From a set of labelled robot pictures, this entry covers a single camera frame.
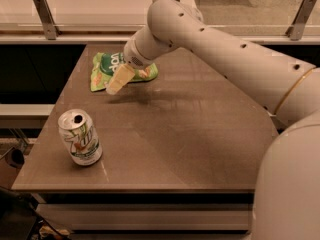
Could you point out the left metal railing bracket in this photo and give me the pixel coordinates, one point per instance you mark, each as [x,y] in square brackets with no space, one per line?
[50,29]

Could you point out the right metal railing bracket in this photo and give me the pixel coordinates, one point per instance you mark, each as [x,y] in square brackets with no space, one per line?
[296,29]

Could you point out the white green 7up can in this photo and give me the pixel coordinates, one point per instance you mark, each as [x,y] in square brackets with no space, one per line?
[79,136]

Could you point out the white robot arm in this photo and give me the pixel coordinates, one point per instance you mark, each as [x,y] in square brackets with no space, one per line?
[287,193]

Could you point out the white table base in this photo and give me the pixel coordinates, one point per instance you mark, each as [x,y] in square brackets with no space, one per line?
[149,212]

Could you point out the green rice chip bag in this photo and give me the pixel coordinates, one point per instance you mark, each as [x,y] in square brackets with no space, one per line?
[104,66]

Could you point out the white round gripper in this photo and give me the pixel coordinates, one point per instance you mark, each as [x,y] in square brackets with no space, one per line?
[133,56]

